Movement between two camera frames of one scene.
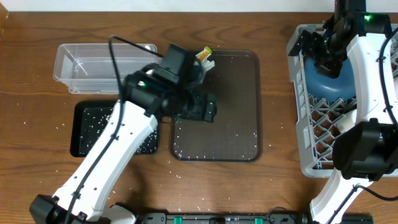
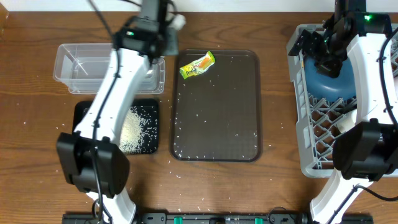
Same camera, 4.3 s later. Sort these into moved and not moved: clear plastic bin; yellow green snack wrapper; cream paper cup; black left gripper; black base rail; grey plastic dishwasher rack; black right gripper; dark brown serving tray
Moved: yellow green snack wrapper; black left gripper
Not moved: black right gripper; grey plastic dishwasher rack; clear plastic bin; dark brown serving tray; cream paper cup; black base rail
